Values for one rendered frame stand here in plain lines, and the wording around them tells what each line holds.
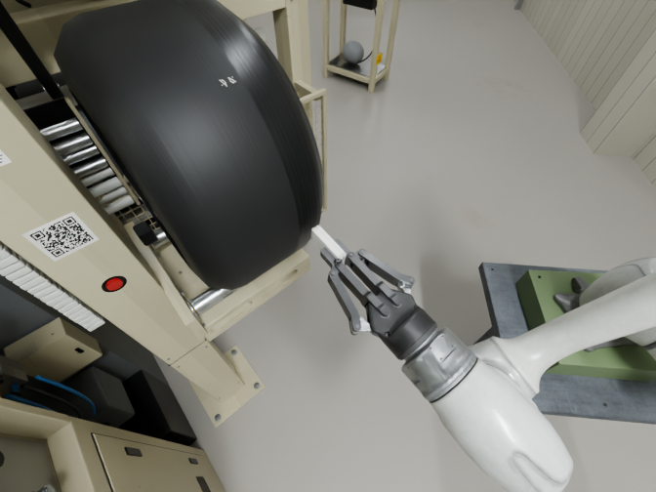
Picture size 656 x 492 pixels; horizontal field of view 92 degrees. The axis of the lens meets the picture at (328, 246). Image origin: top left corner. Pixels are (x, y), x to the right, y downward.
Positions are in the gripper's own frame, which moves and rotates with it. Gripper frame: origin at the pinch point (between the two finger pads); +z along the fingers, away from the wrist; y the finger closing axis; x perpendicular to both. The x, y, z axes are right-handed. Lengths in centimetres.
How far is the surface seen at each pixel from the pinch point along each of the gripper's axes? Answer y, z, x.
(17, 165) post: 29.8, 32.7, -8.3
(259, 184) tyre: 3.5, 13.7, -4.4
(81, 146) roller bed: 23, 69, 19
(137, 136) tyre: 15.2, 24.1, -12.4
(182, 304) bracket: 24.1, 21.1, 31.4
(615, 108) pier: -293, -6, 89
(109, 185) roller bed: 23, 67, 33
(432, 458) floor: -20, -64, 115
